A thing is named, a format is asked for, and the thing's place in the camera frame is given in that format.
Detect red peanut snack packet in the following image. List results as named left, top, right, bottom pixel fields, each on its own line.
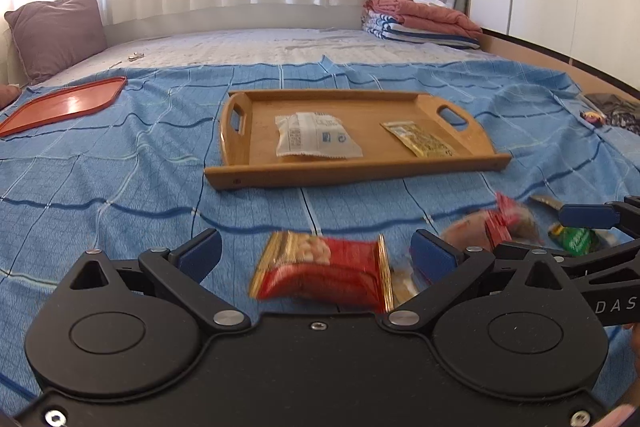
left=248, top=231, right=396, bottom=314

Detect beige snack packet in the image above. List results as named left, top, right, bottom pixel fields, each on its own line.
left=530, top=194, right=564, bottom=211

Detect wooden bed frame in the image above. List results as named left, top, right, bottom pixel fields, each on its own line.
left=480, top=27, right=640, bottom=105

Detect red plastic tray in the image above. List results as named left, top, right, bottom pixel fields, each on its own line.
left=0, top=77, right=128, bottom=138

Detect brown translucent snack packet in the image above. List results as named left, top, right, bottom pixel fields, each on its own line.
left=442, top=209, right=493, bottom=249

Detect yellow-brown snack packet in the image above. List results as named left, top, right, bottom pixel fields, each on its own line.
left=380, top=121, right=456, bottom=158

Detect dark clothing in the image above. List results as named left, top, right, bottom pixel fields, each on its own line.
left=582, top=93, right=640, bottom=136

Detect clear biscuit packet red ends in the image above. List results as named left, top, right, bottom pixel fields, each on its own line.
left=494, top=193, right=540, bottom=242

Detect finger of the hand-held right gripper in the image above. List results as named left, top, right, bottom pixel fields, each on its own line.
left=492, top=237, right=640, bottom=274
left=559, top=196, right=640, bottom=240

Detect white snack packet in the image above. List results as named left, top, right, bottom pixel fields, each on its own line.
left=275, top=112, right=364, bottom=160

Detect blue checked bedsheet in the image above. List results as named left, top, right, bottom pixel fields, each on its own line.
left=0, top=57, right=640, bottom=408

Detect grey bed headboard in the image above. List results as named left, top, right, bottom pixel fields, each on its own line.
left=102, top=4, right=367, bottom=42

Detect purple pillow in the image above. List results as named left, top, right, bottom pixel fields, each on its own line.
left=4, top=0, right=108, bottom=86

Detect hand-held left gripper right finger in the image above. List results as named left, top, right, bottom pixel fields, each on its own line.
left=382, top=229, right=576, bottom=334

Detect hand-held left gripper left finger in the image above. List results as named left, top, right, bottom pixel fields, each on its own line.
left=65, top=228, right=251, bottom=334

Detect folded blankets stack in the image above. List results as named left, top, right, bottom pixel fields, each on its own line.
left=364, top=0, right=483, bottom=38

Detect green snack packet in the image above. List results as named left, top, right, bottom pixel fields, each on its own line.
left=547, top=223, right=602, bottom=257

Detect wooden tray with handles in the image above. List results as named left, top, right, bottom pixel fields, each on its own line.
left=204, top=89, right=512, bottom=192

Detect grey patterned mattress cover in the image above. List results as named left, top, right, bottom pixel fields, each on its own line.
left=30, top=27, right=566, bottom=82

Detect folded blue striped towel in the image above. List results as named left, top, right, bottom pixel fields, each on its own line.
left=361, top=12, right=482, bottom=51

